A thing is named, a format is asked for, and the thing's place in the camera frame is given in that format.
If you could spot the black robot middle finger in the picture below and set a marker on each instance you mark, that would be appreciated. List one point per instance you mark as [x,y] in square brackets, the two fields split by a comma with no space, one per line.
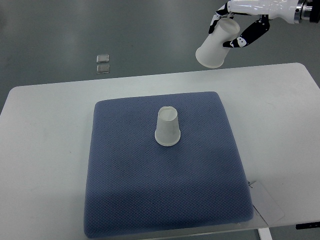
[222,11]

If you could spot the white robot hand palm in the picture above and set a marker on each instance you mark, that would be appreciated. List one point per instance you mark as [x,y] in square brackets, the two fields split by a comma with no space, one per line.
[284,9]

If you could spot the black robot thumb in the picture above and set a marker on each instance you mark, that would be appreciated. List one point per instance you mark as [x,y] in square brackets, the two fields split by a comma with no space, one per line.
[250,34]

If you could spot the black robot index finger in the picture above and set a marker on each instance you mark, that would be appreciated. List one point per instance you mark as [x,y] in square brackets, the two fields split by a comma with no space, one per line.
[213,23]

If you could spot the white paper cup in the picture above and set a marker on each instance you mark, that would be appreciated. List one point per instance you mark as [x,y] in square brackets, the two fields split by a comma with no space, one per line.
[211,54]
[167,132]

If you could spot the upper metal floor plate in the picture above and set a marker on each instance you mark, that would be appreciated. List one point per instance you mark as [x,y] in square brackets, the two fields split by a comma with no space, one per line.
[102,58]

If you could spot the metal floor plate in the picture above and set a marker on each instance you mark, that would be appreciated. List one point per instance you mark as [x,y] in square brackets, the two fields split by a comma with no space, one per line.
[103,69]
[102,58]

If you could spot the white paper cup on cushion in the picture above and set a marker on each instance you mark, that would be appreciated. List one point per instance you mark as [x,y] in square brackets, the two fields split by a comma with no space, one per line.
[167,132]

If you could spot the lower metal floor plate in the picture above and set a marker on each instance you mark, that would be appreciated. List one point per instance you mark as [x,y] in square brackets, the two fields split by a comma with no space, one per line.
[103,69]

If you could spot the white paper tag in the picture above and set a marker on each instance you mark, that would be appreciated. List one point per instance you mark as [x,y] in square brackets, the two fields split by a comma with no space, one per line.
[265,205]

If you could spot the blue textured cushion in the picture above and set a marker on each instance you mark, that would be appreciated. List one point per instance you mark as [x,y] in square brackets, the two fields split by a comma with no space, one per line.
[135,185]

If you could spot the black table control panel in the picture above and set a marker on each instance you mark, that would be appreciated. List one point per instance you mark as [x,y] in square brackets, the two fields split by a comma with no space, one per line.
[310,225]

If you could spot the white table leg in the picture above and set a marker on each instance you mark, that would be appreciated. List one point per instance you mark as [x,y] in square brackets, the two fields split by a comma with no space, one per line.
[264,234]

